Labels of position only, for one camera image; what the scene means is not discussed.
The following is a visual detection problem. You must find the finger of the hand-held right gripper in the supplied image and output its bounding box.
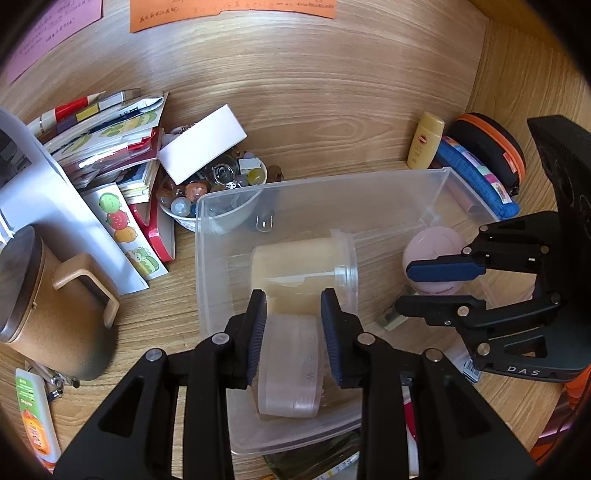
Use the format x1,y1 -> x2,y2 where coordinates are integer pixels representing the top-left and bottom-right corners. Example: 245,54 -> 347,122
394,292 -> 565,358
407,210 -> 561,283

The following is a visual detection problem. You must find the orange sticky note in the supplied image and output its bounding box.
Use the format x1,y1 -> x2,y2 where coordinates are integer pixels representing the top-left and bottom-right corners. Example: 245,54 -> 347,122
129,0 -> 338,34

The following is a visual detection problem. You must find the white cardboard box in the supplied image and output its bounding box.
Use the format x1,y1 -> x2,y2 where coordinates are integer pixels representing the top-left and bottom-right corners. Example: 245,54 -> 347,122
158,104 -> 247,185

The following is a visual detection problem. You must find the wooden desktop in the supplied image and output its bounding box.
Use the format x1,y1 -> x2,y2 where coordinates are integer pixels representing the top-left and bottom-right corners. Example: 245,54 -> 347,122
0,152 -> 573,480

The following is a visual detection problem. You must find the white paper folder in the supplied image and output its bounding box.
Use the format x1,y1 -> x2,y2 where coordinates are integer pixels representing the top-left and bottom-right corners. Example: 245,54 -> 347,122
0,107 -> 151,296

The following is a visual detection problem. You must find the stack of sticker books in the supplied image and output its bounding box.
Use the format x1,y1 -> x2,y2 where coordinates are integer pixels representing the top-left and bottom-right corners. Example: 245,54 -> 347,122
25,89 -> 169,204

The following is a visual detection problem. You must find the yellow sunscreen bottle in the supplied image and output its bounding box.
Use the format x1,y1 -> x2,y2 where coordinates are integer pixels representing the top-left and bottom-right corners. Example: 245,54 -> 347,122
406,112 -> 445,171

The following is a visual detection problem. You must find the blue pencil case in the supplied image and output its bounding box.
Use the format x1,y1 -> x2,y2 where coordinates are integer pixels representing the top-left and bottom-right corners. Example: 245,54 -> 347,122
431,136 -> 520,221

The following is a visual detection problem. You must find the orange coiled cable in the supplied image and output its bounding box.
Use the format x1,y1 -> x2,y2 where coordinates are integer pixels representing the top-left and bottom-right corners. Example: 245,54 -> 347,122
531,369 -> 591,462

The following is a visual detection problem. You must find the red book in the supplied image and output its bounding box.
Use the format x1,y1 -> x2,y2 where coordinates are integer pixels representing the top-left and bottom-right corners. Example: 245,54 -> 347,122
128,203 -> 177,264

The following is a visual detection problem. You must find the pink round compact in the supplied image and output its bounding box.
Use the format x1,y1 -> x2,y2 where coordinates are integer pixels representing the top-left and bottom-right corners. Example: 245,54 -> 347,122
402,227 -> 467,296

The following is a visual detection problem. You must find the white bowl of beads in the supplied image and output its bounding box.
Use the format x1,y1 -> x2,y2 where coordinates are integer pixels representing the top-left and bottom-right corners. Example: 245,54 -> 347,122
157,148 -> 269,234

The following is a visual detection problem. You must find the pink sticky note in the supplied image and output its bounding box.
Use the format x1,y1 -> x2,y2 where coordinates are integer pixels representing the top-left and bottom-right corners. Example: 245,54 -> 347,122
4,0 -> 103,85

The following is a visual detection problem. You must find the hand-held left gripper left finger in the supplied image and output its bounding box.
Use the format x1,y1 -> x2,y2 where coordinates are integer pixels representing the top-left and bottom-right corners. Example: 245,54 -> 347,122
53,288 -> 269,480

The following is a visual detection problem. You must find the clear plastic storage bin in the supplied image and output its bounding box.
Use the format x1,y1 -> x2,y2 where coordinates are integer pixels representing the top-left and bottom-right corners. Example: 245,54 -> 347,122
194,167 -> 502,457

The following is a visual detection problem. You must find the fruit sticker sheet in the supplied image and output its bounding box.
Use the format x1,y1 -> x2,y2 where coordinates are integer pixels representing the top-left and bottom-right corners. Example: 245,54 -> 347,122
83,181 -> 169,280

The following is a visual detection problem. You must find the red white tube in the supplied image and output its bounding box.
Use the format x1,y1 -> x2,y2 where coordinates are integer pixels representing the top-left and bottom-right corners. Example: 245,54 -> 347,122
399,374 -> 421,476

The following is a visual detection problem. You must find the black case orange zipper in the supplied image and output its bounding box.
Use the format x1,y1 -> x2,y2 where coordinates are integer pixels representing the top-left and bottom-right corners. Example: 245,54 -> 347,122
445,113 -> 527,197

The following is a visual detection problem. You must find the white orange lotion tube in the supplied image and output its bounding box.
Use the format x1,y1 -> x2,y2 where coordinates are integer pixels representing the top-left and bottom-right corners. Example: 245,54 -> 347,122
15,368 -> 62,467

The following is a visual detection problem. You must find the yellowish plastic tub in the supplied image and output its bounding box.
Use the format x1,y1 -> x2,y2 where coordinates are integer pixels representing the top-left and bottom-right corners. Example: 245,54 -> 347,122
250,228 -> 360,319

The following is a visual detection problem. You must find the frosted plastic jar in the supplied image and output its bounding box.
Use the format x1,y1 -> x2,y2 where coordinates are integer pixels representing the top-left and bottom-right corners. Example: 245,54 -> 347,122
257,313 -> 324,418

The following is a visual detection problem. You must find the brown lidded mug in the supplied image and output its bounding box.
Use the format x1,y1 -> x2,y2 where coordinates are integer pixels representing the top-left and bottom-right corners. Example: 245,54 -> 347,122
0,225 -> 122,381

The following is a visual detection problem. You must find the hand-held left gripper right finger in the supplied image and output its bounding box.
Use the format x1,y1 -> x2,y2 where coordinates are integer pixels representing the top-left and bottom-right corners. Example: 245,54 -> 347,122
320,288 -> 541,480

